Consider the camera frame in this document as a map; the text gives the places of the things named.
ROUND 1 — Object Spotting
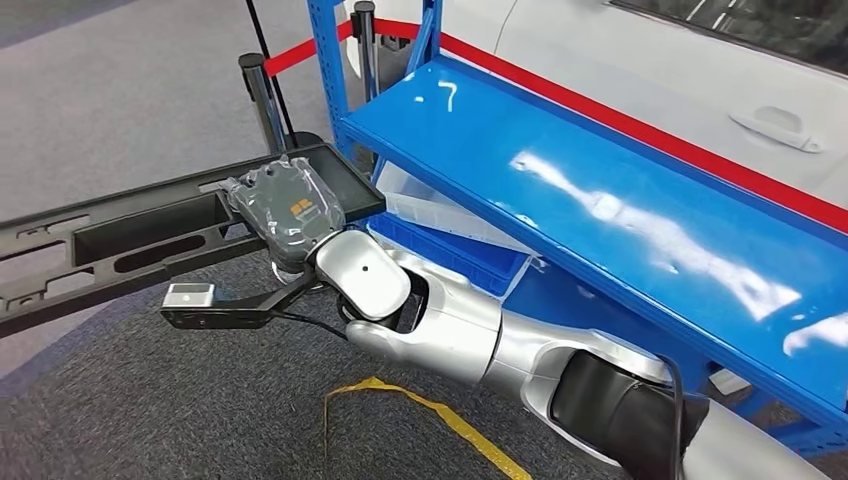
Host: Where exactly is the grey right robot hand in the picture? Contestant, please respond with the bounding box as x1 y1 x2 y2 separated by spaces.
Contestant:
221 156 347 273

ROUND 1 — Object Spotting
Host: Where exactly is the long black plastic part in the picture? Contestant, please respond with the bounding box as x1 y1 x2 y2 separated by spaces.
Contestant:
0 143 388 340

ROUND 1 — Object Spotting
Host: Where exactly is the blue metal shelf rack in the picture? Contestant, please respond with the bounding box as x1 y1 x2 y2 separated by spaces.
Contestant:
305 0 848 460

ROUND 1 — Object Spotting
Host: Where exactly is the clear plastic bin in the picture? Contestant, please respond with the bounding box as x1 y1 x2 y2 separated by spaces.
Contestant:
382 162 539 258

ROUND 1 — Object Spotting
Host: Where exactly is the thin black pole stand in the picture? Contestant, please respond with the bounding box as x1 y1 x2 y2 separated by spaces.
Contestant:
243 0 327 152

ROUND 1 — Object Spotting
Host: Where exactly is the yellow floor tape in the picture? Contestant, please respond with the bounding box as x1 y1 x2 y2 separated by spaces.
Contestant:
323 376 533 480

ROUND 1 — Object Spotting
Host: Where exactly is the red barrier belt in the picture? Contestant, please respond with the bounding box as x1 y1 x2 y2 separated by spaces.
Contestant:
263 18 848 234

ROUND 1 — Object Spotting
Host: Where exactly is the white car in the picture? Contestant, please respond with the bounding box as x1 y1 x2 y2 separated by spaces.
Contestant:
344 0 848 212

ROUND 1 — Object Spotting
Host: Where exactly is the chrome stanchion post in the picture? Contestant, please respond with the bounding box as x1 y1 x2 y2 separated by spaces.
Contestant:
352 0 381 102
237 52 293 155

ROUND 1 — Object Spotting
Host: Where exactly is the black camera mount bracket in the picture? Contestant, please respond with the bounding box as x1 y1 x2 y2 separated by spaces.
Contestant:
160 263 321 331

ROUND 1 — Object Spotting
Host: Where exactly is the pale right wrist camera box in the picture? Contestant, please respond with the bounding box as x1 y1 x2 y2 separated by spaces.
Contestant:
162 282 217 310

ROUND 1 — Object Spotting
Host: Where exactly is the white car door handle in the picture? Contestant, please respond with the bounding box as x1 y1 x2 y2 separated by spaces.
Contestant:
727 105 827 156

